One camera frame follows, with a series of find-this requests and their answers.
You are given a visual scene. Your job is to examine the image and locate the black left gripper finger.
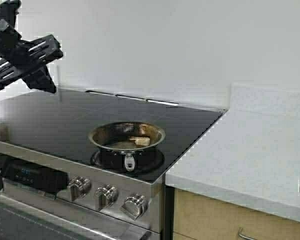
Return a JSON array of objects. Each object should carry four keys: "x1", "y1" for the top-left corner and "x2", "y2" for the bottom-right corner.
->
[
  {"x1": 38, "y1": 65, "x2": 57, "y2": 94},
  {"x1": 22, "y1": 72, "x2": 53, "y2": 94}
]

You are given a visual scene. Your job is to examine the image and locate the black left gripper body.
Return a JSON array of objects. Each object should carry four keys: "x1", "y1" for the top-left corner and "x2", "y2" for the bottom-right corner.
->
[{"x1": 0, "y1": 24, "x2": 63, "y2": 91}]

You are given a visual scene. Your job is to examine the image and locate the steel frying pan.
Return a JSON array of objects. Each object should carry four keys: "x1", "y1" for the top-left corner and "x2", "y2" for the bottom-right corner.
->
[{"x1": 88, "y1": 121, "x2": 166, "y2": 174}]

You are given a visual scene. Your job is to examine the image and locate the raw grey shrimp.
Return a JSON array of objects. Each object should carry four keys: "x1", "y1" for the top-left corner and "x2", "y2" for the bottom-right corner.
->
[{"x1": 128, "y1": 136, "x2": 151, "y2": 147}]

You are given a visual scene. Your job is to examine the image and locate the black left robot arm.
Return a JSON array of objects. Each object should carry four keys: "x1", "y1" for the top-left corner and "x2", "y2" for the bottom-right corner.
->
[{"x1": 0, "y1": 0, "x2": 63, "y2": 94}]

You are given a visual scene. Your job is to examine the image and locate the stainless steel kitchen stove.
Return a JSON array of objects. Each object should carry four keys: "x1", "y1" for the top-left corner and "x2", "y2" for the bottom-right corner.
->
[{"x1": 0, "y1": 89, "x2": 225, "y2": 240}]

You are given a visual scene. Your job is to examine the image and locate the left steel stove knob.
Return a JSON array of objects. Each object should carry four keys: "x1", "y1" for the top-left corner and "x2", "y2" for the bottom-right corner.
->
[{"x1": 67, "y1": 176, "x2": 92, "y2": 202}]

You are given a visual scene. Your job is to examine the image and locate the steel stove knob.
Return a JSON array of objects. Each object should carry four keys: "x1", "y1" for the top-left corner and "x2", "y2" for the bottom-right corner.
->
[
  {"x1": 120, "y1": 194, "x2": 148, "y2": 220},
  {"x1": 94, "y1": 184, "x2": 119, "y2": 211},
  {"x1": 67, "y1": 176, "x2": 92, "y2": 202}
]

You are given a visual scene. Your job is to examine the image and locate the middle steel stove knob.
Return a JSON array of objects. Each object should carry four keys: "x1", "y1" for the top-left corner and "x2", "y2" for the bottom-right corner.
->
[{"x1": 94, "y1": 184, "x2": 119, "y2": 211}]

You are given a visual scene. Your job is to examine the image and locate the right steel stove knob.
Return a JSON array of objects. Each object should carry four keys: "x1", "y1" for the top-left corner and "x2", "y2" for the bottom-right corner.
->
[{"x1": 120, "y1": 194, "x2": 148, "y2": 220}]

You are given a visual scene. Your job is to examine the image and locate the wooden base cabinet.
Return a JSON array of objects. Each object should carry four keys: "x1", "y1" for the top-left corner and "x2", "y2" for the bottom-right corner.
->
[{"x1": 173, "y1": 189, "x2": 300, "y2": 240}]

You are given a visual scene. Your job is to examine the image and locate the steel drawer handle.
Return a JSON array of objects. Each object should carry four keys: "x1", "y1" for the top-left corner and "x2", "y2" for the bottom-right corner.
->
[{"x1": 237, "y1": 227, "x2": 257, "y2": 240}]

